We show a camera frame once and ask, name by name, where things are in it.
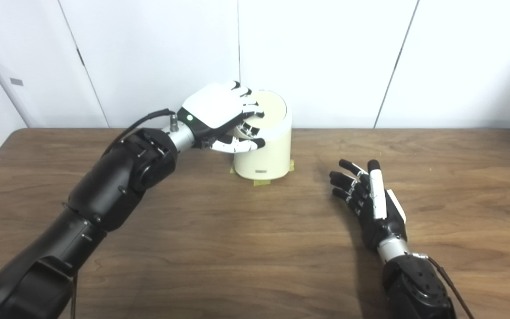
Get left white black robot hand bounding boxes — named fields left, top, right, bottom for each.
left=178, top=81, right=267, bottom=153

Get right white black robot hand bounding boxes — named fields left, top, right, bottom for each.
left=329, top=159, right=407, bottom=253

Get cream round bin lid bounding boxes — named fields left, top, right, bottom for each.
left=243, top=90, right=287, bottom=130

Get cream-colored cylindrical bin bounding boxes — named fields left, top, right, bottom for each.
left=232, top=90, right=293, bottom=180

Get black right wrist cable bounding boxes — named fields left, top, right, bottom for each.
left=412, top=253, right=475, bottom=319

